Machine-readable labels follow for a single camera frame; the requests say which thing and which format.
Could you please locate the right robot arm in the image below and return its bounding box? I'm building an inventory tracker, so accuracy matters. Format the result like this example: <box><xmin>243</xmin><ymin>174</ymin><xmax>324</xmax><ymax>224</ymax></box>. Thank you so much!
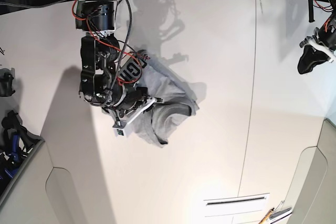
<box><xmin>71</xmin><ymin>0</ymin><xmax>162</xmax><ymax>136</ymax></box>

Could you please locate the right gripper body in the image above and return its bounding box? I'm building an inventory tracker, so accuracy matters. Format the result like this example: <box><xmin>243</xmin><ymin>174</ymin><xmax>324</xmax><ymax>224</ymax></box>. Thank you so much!
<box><xmin>102</xmin><ymin>87</ymin><xmax>163</xmax><ymax>130</ymax></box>

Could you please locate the grey T-shirt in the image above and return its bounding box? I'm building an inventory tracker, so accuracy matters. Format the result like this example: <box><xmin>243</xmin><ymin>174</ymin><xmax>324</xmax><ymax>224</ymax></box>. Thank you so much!
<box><xmin>118</xmin><ymin>50</ymin><xmax>198</xmax><ymax>147</ymax></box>

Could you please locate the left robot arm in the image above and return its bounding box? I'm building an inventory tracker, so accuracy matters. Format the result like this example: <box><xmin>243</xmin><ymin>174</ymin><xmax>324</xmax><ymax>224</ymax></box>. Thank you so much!
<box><xmin>297</xmin><ymin>0</ymin><xmax>335</xmax><ymax>74</ymax></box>

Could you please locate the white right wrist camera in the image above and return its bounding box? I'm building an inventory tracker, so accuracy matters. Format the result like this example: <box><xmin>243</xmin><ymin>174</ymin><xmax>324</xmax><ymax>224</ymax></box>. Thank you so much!
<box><xmin>113</xmin><ymin>125</ymin><xmax>132</xmax><ymax>138</ymax></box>

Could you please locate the black device at table edge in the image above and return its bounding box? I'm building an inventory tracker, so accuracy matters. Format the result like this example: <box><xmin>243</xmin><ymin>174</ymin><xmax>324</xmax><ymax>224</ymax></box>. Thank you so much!
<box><xmin>0</xmin><ymin>68</ymin><xmax>15</xmax><ymax>97</ymax></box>

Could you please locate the black and blue tool pile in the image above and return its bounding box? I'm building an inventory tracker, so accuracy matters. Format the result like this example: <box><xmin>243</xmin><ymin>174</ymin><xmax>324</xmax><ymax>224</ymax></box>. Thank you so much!
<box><xmin>1</xmin><ymin>110</ymin><xmax>42</xmax><ymax>183</ymax></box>

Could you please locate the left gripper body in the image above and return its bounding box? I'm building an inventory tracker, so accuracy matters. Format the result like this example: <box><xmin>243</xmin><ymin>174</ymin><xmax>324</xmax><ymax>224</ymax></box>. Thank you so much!
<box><xmin>300</xmin><ymin>14</ymin><xmax>335</xmax><ymax>63</ymax></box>

